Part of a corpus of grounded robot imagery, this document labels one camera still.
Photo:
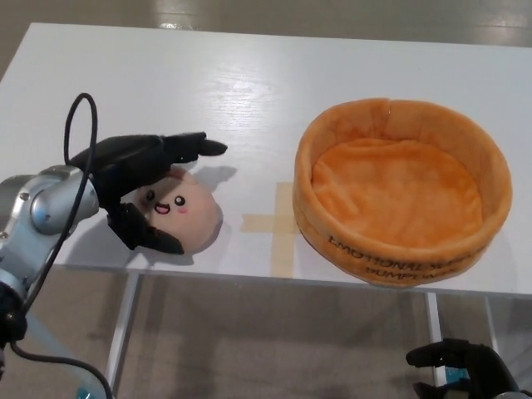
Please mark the beige masking tape cross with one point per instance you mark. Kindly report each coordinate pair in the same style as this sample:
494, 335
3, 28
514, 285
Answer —
282, 224

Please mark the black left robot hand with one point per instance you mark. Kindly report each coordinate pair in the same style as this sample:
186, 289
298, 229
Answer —
124, 162

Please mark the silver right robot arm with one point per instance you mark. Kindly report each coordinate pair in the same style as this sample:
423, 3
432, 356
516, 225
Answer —
521, 395

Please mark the orange plush round basket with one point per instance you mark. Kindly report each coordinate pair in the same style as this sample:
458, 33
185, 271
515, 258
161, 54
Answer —
395, 203

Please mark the white table leg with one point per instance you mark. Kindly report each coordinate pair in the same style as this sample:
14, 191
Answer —
436, 328
492, 316
122, 324

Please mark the pink round plush toy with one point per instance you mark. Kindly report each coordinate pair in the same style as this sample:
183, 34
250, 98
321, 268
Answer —
195, 208

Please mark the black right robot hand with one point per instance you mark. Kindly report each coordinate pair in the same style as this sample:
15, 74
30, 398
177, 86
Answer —
469, 357

